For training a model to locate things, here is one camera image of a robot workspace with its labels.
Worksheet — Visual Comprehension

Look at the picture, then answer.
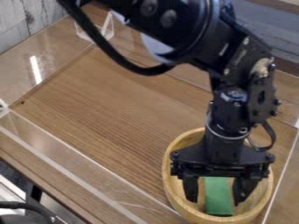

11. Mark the brown wooden bowl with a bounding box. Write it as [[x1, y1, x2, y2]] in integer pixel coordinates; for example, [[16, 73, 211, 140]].
[[161, 128, 275, 224]]

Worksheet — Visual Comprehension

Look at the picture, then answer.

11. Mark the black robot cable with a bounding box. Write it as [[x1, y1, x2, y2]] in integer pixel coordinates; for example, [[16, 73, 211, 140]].
[[56, 0, 174, 77]]

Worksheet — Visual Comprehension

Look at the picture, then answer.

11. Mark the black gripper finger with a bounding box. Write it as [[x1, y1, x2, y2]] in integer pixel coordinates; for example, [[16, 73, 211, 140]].
[[181, 177, 199, 203], [232, 178, 259, 206]]

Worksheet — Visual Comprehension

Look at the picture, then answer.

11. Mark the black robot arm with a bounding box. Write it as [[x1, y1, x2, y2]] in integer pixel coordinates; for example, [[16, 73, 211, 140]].
[[57, 0, 280, 203]]

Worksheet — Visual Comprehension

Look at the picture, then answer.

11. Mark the green rectangular block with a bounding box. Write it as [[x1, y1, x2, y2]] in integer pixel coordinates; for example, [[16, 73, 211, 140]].
[[204, 177, 233, 217]]

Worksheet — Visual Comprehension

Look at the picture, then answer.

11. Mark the black cable bottom left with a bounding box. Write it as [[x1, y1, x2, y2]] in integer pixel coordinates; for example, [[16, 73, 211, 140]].
[[0, 199, 56, 224]]

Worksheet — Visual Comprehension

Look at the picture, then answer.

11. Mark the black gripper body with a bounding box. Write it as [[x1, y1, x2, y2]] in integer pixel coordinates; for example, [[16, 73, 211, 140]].
[[169, 122, 276, 180]]

